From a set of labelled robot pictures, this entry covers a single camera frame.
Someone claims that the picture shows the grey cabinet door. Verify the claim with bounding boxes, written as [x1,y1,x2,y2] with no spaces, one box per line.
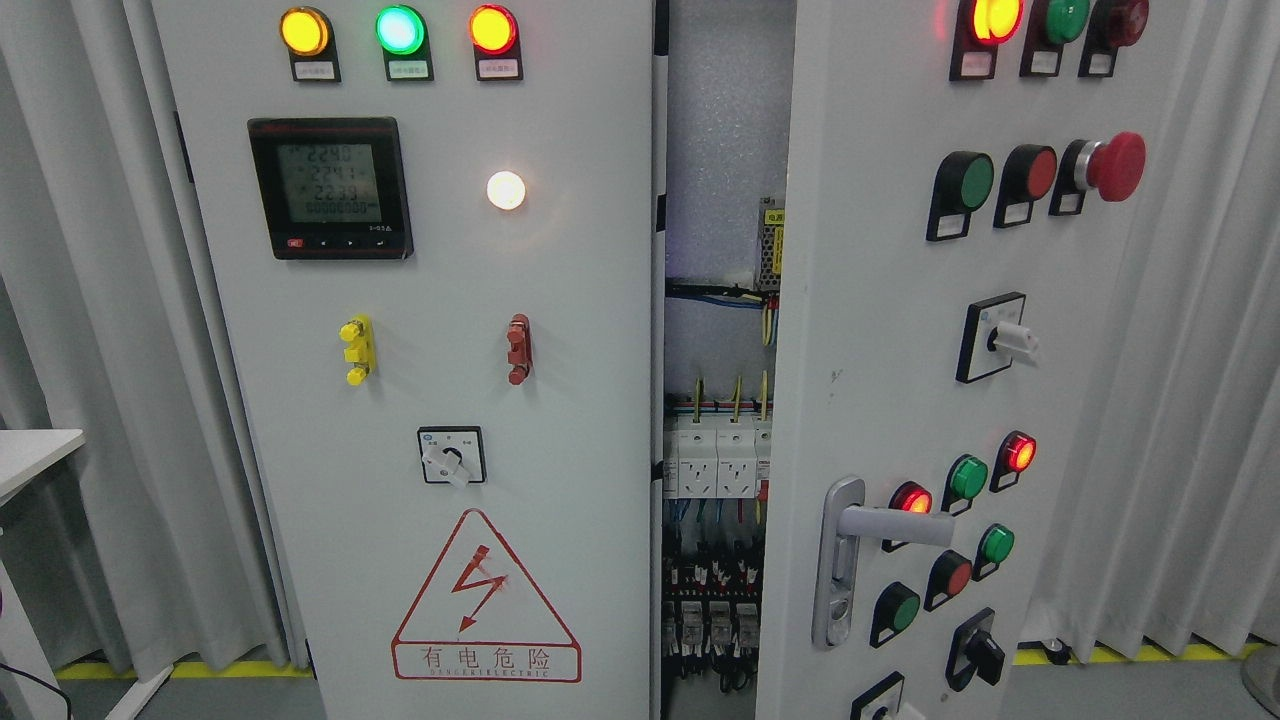
[154,1,654,719]
[756,1,1193,719]

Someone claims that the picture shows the white socket breaker row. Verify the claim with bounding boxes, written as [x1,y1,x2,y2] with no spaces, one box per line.
[662,414,773,502]

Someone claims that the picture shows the metal mesh power supply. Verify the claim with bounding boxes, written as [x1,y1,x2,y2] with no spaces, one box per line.
[755,196,785,293]

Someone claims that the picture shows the white lit indicator lamp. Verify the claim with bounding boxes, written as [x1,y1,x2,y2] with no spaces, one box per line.
[485,170,529,211]

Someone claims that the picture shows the relay and terminal row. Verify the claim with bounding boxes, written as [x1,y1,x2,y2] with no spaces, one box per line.
[659,556,762,673]

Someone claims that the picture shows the red electric hazard sticker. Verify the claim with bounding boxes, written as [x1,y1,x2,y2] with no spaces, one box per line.
[390,509,582,683]

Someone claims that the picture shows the black digital power meter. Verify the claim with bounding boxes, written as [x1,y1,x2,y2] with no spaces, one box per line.
[247,117,413,260]

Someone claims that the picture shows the red indicator light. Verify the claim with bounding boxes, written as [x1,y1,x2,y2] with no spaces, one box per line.
[468,4,524,82]

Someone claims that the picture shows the green indicator light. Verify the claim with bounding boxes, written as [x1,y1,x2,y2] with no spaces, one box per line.
[375,4,434,82]

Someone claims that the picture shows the yellow indicator light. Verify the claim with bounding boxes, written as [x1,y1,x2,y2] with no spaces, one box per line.
[279,6,340,83]

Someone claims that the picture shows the red mushroom emergency button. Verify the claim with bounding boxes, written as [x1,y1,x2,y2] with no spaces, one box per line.
[1050,131,1147,217]

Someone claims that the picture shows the grey curtain left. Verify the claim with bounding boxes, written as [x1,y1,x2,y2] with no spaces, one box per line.
[1,1,306,678]

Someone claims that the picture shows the grey curtain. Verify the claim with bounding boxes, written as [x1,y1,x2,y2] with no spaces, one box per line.
[1,1,306,678]
[1021,1,1279,659]

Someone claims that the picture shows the grey curtain right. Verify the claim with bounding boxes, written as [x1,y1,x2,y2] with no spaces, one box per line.
[1021,1,1279,659]

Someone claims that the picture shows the white desk corner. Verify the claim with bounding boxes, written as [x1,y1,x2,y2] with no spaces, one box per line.
[0,429,84,505]

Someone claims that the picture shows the left door rotary switch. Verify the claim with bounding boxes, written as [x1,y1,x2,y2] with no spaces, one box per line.
[416,425,486,489]

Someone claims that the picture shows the silver door lever handle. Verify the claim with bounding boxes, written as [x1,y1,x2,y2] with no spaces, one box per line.
[812,477,957,650]

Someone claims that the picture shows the right door white rotary switch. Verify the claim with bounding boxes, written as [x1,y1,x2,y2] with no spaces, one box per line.
[955,292,1041,384]

